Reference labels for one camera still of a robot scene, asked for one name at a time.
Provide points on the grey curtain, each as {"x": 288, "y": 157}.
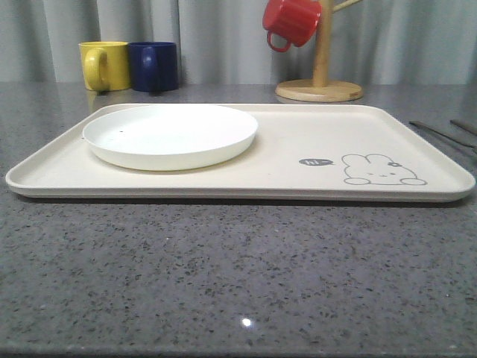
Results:
{"x": 223, "y": 42}

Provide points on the wooden mug tree stand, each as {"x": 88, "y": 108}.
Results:
{"x": 320, "y": 88}

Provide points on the cream rabbit serving tray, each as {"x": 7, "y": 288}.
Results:
{"x": 301, "y": 151}

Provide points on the white round plate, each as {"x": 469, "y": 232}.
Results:
{"x": 171, "y": 137}

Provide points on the yellow mug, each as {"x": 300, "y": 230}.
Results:
{"x": 105, "y": 65}

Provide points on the red mug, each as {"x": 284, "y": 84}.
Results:
{"x": 293, "y": 20}

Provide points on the silver fork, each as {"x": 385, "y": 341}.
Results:
{"x": 442, "y": 134}

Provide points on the dark blue mug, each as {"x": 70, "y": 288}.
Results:
{"x": 153, "y": 66}

